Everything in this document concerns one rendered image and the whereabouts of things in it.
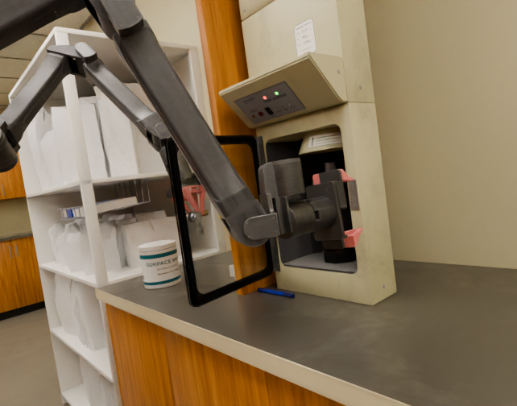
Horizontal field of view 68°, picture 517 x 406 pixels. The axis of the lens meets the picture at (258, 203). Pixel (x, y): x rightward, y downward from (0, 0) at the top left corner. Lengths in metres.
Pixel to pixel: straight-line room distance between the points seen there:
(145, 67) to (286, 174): 0.26
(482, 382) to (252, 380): 0.45
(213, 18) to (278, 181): 0.70
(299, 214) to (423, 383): 0.31
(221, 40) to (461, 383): 0.99
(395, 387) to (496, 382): 0.14
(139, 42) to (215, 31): 0.59
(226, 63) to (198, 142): 0.62
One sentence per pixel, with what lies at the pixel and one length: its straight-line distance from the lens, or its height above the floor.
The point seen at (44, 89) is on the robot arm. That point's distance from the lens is 1.27.
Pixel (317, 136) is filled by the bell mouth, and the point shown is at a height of 1.35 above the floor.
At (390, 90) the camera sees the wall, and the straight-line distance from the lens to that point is 1.36.
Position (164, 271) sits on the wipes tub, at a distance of 1.38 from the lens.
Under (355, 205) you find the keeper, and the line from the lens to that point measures 0.92.
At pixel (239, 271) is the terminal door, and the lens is 1.03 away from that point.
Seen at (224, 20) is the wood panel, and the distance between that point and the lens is 1.24.
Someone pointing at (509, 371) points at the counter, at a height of 0.94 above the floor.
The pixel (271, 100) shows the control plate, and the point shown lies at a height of 1.45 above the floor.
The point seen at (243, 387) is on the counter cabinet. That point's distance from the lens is 0.95.
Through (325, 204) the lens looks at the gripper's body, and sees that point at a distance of 0.67.
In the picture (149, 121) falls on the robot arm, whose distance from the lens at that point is 1.10.
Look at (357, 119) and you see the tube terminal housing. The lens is 0.93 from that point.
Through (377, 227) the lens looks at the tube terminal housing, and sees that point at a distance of 0.97.
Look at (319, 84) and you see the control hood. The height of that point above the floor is 1.45.
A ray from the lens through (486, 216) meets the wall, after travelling 1.26.
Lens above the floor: 1.27
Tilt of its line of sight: 4 degrees down
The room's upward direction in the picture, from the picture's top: 8 degrees counter-clockwise
